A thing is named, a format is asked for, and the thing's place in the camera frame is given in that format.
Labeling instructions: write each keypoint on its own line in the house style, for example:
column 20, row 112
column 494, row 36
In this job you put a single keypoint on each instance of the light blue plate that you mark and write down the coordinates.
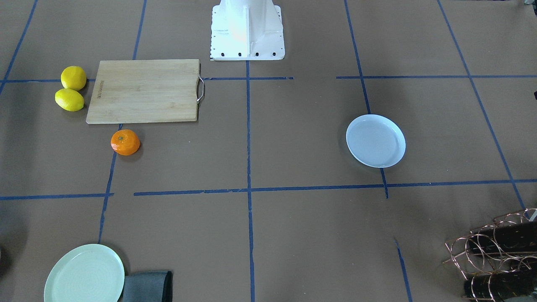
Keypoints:
column 375, row 141

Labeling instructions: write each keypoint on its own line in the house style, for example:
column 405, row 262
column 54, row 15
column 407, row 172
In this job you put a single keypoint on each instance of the light green plate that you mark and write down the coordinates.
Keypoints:
column 89, row 273

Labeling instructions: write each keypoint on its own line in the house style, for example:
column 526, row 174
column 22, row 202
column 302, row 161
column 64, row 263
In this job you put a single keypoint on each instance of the wooden cutting board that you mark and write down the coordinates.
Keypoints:
column 146, row 91

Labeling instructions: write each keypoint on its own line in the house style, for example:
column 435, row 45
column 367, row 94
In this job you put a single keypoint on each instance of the orange mandarin fruit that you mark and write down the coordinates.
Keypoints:
column 125, row 142

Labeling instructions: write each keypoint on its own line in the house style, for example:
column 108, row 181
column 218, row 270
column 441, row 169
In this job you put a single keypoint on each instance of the dark grey folded cloth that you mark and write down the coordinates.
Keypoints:
column 149, row 286

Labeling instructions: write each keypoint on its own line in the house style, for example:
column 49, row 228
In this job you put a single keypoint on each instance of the lower yellow lemon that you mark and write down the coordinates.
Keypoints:
column 69, row 99

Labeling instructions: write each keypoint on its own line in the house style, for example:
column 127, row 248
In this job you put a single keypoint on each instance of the yellow lemon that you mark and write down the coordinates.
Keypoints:
column 69, row 99
column 73, row 77

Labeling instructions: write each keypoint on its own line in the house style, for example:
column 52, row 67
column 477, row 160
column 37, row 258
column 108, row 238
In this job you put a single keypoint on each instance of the upper yellow lemon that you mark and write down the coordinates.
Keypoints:
column 73, row 77

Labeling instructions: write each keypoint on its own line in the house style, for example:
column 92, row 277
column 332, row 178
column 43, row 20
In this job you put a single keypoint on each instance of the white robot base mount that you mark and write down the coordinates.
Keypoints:
column 247, row 30

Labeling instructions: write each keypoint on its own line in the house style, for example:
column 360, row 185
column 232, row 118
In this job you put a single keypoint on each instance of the copper wire bottle rack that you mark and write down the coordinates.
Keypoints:
column 498, row 261

